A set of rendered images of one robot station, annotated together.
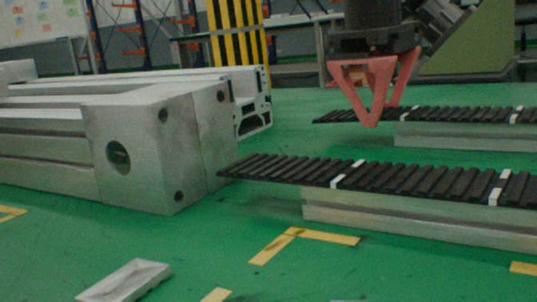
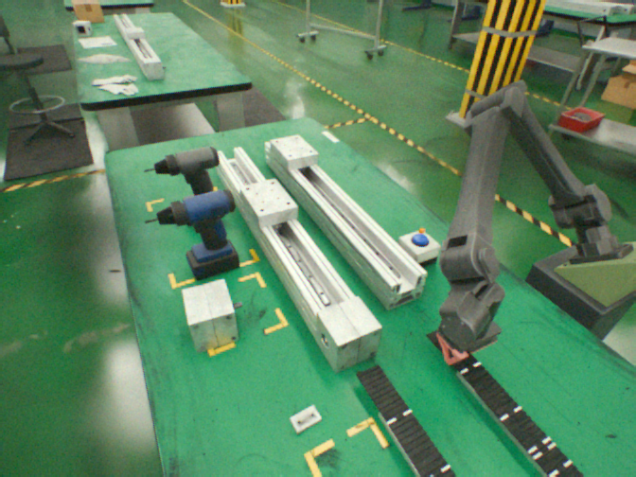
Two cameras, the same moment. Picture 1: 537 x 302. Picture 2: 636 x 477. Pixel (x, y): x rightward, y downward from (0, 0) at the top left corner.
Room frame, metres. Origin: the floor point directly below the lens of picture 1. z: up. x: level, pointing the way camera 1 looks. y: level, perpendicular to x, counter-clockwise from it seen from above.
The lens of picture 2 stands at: (-0.03, -0.05, 1.47)
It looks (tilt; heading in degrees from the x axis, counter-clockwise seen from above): 39 degrees down; 26
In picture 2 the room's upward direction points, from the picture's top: 2 degrees clockwise
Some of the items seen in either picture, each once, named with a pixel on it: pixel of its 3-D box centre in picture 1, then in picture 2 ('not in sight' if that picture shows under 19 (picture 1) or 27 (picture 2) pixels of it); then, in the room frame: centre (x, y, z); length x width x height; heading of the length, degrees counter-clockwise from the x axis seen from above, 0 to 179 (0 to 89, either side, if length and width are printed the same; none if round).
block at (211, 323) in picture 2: not in sight; (216, 313); (0.35, 0.37, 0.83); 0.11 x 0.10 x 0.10; 140
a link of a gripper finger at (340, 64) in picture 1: (371, 80); (458, 345); (0.49, -0.12, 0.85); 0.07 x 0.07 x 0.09; 54
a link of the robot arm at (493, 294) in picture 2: not in sight; (482, 300); (0.50, -0.12, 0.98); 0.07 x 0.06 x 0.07; 163
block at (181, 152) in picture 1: (173, 138); (352, 331); (0.44, 0.09, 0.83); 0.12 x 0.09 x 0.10; 144
